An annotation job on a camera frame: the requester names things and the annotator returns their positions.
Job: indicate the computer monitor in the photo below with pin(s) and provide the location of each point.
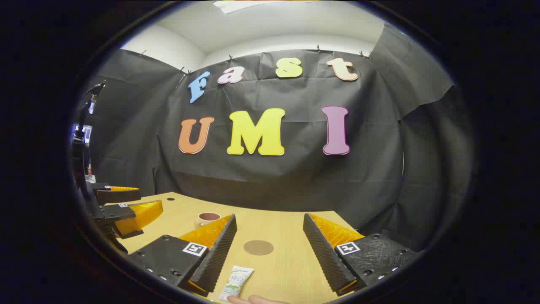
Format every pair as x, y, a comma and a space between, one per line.
86, 134

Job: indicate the brown round coaster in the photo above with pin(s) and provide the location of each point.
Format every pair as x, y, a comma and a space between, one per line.
258, 248

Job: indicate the wooden desktop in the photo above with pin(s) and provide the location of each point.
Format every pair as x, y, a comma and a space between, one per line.
278, 228

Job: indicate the white toothpaste tube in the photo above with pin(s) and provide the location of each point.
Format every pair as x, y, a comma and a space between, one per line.
236, 283

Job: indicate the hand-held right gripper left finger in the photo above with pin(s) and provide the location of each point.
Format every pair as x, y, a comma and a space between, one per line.
217, 249

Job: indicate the beige cup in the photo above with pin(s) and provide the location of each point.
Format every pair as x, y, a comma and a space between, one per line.
205, 220

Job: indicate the black backdrop cloth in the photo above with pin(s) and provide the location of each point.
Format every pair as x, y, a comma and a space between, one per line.
295, 177

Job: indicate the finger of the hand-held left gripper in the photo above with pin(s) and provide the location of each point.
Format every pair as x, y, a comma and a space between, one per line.
114, 212
118, 195

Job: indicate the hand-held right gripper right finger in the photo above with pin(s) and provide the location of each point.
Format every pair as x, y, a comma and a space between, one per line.
325, 253

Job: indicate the ceiling light panel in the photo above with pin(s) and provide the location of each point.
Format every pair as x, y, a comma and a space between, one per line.
240, 5

